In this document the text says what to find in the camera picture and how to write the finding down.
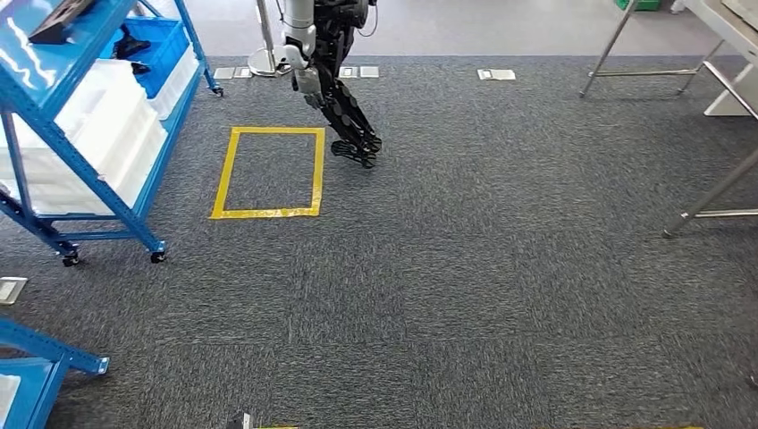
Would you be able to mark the second robot grey hand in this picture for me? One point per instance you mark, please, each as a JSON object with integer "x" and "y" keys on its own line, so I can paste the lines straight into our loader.
{"x": 309, "y": 86}

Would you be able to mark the second robot silver arm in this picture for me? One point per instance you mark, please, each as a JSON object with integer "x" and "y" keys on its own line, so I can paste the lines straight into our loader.
{"x": 299, "y": 29}

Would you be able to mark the blue metal shelf rack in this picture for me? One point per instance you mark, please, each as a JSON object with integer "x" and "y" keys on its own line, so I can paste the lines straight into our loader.
{"x": 89, "y": 172}
{"x": 47, "y": 352}

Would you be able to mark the black item on shelf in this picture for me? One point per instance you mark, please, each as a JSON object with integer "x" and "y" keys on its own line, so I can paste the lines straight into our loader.
{"x": 56, "y": 23}

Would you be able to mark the metal floor outlet plate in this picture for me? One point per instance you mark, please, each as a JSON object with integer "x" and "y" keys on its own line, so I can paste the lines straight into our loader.
{"x": 503, "y": 74}
{"x": 243, "y": 72}
{"x": 369, "y": 71}
{"x": 348, "y": 72}
{"x": 485, "y": 74}
{"x": 10, "y": 290}
{"x": 224, "y": 73}

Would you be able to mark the metal pole stand round base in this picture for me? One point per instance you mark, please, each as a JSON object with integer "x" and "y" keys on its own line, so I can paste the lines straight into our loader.
{"x": 266, "y": 62}

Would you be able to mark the white plastic bin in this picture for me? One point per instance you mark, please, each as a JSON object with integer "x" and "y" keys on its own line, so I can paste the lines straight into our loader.
{"x": 177, "y": 86}
{"x": 101, "y": 89}
{"x": 127, "y": 142}
{"x": 7, "y": 397}
{"x": 71, "y": 198}

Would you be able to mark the blue plastic bin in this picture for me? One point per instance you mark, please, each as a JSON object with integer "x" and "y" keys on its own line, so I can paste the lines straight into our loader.
{"x": 163, "y": 53}

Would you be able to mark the small black item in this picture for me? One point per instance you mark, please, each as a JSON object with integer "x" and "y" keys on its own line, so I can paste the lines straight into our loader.
{"x": 127, "y": 46}

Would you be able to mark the steel table with grey plate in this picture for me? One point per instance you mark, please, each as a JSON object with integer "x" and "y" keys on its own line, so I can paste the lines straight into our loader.
{"x": 610, "y": 41}

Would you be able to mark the green crate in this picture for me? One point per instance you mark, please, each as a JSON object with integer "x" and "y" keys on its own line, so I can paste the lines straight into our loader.
{"x": 638, "y": 4}

